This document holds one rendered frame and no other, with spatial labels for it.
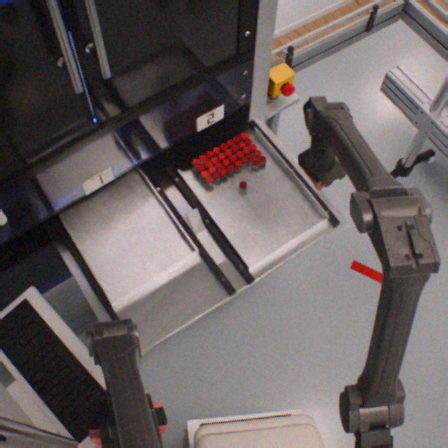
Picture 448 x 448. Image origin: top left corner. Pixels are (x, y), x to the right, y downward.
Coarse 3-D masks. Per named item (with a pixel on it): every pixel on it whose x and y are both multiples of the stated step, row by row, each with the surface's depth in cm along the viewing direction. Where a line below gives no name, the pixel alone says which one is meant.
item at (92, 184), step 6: (108, 168) 140; (102, 174) 140; (108, 174) 142; (90, 180) 139; (96, 180) 141; (108, 180) 144; (84, 186) 140; (90, 186) 141; (96, 186) 143; (90, 192) 143
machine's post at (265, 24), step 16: (272, 0) 124; (256, 16) 127; (272, 16) 129; (256, 32) 131; (272, 32) 135; (256, 48) 136; (272, 48) 140; (256, 64) 142; (256, 80) 148; (256, 96) 155; (240, 112) 166; (256, 112) 163
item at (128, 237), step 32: (96, 192) 156; (128, 192) 156; (64, 224) 148; (96, 224) 152; (128, 224) 152; (160, 224) 152; (96, 256) 148; (128, 256) 148; (160, 256) 148; (192, 256) 147; (128, 288) 144
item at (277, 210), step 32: (256, 128) 162; (192, 192) 154; (224, 192) 156; (256, 192) 157; (288, 192) 157; (224, 224) 152; (256, 224) 152; (288, 224) 153; (320, 224) 151; (256, 256) 148
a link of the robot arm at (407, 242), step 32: (384, 224) 76; (416, 224) 76; (384, 256) 75; (416, 256) 75; (384, 288) 80; (416, 288) 76; (384, 320) 81; (384, 352) 84; (384, 384) 89; (352, 416) 94
